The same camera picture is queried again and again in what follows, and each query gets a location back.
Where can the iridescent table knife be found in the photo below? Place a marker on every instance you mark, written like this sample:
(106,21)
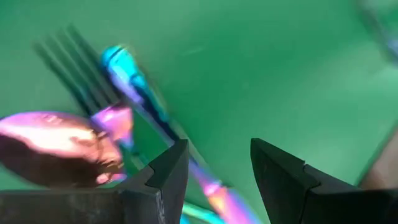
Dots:
(124,71)

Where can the iridescent spoon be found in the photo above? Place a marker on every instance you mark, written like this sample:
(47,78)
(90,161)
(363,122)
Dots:
(56,146)

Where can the iridescent fork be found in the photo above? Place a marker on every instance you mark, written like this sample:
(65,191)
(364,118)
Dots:
(112,121)

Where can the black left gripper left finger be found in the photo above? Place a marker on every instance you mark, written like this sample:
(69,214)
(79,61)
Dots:
(140,202)

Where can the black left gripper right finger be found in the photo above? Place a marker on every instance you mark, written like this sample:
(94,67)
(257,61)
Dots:
(295,199)

